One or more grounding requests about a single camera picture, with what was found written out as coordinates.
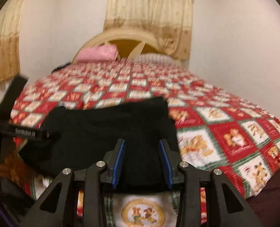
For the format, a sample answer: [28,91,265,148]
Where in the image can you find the black pants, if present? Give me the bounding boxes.
[19,97,179,194]

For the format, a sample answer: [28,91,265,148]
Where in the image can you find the pink folded blanket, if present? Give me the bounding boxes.
[75,45,118,63]

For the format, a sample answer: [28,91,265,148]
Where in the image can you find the cream wooden headboard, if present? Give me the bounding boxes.
[82,27,163,59]

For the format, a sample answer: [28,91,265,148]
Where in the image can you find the red patchwork teddy bedspread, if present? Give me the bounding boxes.
[11,61,280,226]

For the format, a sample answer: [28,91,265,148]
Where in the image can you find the striped pillow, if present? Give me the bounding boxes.
[133,53,176,65]

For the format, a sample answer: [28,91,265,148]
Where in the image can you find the black item beside bed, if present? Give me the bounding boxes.
[51,61,72,74]

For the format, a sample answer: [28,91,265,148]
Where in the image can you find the beige curtain behind headboard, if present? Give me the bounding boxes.
[103,0,193,60]

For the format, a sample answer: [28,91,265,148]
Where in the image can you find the beige curtain on side wall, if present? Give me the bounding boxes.
[0,0,25,83]

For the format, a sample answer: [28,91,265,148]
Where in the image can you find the person left hand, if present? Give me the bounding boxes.
[0,142,23,185]

